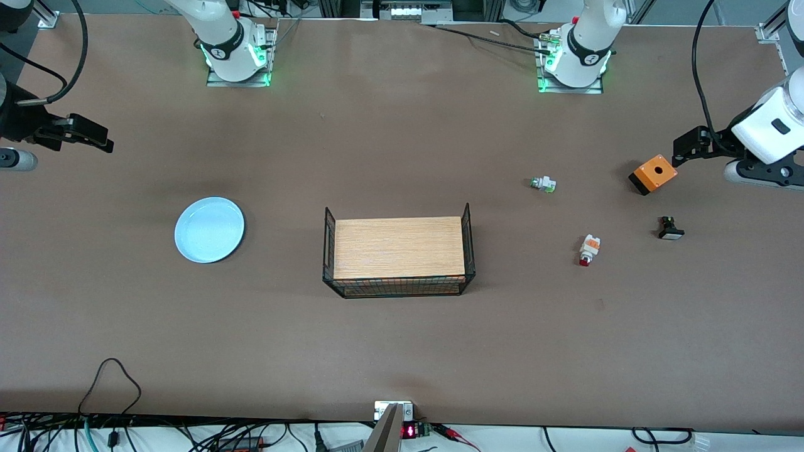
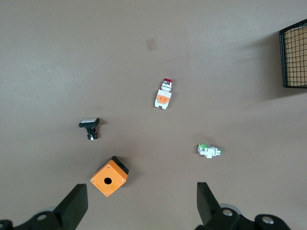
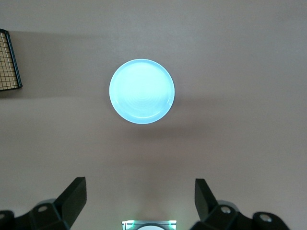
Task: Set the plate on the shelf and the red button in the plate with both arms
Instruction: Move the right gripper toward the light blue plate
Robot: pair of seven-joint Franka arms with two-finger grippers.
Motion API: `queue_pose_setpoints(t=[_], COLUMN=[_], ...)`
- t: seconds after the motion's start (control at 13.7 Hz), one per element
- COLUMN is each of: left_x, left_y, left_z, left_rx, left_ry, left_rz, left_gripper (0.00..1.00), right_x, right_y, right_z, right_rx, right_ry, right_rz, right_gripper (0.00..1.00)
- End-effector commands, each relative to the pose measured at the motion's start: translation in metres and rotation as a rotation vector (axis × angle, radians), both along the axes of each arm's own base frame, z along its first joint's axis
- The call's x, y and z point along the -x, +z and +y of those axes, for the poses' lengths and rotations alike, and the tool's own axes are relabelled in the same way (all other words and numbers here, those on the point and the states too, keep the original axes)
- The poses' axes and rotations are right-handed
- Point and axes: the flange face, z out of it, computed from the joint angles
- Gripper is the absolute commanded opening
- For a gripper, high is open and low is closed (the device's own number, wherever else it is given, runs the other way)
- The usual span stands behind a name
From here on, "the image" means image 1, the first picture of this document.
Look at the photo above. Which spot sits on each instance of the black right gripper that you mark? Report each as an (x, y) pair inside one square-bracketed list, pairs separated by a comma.
[(17, 123)]

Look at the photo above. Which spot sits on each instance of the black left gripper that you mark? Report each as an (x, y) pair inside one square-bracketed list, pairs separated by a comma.
[(718, 142)]

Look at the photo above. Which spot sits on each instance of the red push button switch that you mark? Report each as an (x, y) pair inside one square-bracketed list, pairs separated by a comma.
[(589, 249)]

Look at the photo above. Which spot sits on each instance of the light blue round plate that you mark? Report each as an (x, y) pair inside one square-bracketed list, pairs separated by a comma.
[(209, 230)]

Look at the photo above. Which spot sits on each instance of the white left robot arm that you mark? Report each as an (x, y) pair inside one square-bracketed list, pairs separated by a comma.
[(590, 44)]

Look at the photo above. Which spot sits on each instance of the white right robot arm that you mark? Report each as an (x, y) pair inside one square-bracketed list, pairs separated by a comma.
[(229, 37)]

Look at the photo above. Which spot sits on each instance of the orange button box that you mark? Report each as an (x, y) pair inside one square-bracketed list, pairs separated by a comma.
[(656, 171)]

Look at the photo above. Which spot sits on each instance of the black white square button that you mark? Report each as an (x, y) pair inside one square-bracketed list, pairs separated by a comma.
[(670, 230)]

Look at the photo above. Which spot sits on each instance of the light wooden board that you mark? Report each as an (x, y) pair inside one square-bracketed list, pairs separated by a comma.
[(399, 248)]

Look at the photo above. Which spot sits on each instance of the grey power strip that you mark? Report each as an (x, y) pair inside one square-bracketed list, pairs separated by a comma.
[(408, 9)]

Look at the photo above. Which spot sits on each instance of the black power adapter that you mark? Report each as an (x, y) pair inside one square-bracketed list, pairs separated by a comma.
[(242, 443)]

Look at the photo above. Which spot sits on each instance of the red clip lead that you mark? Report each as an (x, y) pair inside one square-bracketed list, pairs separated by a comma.
[(452, 432)]

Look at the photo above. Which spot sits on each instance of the small red digit display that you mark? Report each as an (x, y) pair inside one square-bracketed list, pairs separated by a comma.
[(411, 430)]

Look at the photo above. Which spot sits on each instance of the grey metal bar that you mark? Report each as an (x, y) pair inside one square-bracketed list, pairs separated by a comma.
[(384, 433)]

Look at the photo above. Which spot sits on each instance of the aluminium frame corner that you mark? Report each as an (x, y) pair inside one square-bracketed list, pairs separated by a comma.
[(776, 25), (47, 14)]

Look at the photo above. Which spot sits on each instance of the green push button switch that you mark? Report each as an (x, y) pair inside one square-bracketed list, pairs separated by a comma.
[(544, 184)]

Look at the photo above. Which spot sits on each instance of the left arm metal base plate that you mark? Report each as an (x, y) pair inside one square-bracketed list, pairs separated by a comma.
[(543, 75)]

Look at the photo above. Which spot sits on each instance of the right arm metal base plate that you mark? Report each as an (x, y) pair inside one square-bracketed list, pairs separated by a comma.
[(271, 44)]

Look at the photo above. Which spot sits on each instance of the small metal bracket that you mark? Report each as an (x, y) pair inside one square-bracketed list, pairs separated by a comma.
[(380, 409)]

